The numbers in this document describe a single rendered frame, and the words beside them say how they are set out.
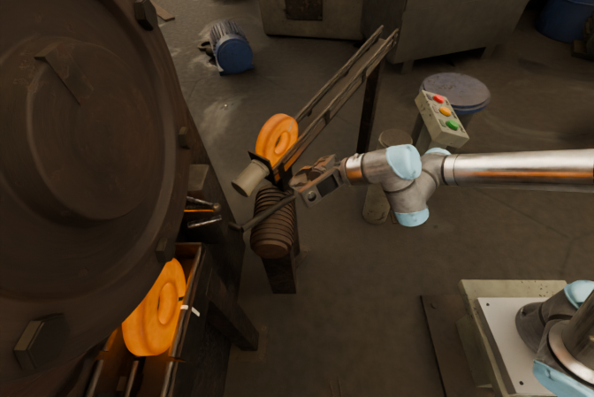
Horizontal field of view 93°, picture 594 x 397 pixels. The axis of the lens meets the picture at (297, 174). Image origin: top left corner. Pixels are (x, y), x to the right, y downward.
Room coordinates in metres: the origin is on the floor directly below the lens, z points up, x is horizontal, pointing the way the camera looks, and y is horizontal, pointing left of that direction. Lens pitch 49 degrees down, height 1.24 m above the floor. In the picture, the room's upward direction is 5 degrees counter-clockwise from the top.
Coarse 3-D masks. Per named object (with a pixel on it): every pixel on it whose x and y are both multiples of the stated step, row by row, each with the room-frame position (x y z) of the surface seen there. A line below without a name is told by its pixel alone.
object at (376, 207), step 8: (384, 136) 0.77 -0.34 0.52; (392, 136) 0.77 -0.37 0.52; (400, 136) 0.76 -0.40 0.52; (408, 136) 0.76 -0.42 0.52; (384, 144) 0.73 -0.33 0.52; (392, 144) 0.72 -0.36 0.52; (400, 144) 0.72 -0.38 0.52; (376, 184) 0.72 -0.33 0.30; (368, 192) 0.76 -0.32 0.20; (376, 192) 0.71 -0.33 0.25; (368, 200) 0.74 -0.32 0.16; (376, 200) 0.71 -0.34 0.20; (384, 200) 0.70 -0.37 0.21; (368, 208) 0.73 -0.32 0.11; (376, 208) 0.70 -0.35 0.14; (384, 208) 0.70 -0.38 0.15; (368, 216) 0.72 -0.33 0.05; (376, 216) 0.70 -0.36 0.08; (384, 216) 0.70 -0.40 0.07; (376, 224) 0.70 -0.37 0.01
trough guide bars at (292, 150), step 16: (368, 48) 1.06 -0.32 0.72; (384, 48) 1.04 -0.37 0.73; (352, 64) 0.97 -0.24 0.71; (368, 64) 0.93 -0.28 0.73; (336, 80) 0.88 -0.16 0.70; (352, 80) 0.84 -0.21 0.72; (320, 96) 0.81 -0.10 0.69; (336, 96) 0.77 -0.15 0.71; (304, 112) 0.74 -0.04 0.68; (288, 160) 0.56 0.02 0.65
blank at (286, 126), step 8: (272, 120) 0.59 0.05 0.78; (280, 120) 0.58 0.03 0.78; (288, 120) 0.61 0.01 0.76; (264, 128) 0.57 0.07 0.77; (272, 128) 0.56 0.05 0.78; (280, 128) 0.58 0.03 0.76; (288, 128) 0.60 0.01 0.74; (296, 128) 0.63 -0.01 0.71; (264, 136) 0.55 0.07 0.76; (272, 136) 0.55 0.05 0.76; (288, 136) 0.60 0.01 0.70; (296, 136) 0.63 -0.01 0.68; (256, 144) 0.54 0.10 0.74; (264, 144) 0.53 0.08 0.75; (272, 144) 0.55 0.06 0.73; (280, 144) 0.60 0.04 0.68; (288, 144) 0.60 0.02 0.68; (256, 152) 0.54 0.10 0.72; (264, 152) 0.52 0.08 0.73; (272, 152) 0.54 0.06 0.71; (280, 152) 0.57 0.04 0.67; (272, 160) 0.54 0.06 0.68
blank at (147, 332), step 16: (176, 272) 0.22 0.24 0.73; (160, 288) 0.18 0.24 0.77; (176, 288) 0.19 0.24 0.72; (144, 304) 0.14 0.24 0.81; (160, 304) 0.17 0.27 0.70; (176, 304) 0.17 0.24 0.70; (128, 320) 0.12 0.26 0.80; (144, 320) 0.12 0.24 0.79; (160, 320) 0.14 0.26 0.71; (176, 320) 0.15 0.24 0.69; (128, 336) 0.11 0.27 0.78; (144, 336) 0.11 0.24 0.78; (160, 336) 0.11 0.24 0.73; (144, 352) 0.09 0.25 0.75; (160, 352) 0.09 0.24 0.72
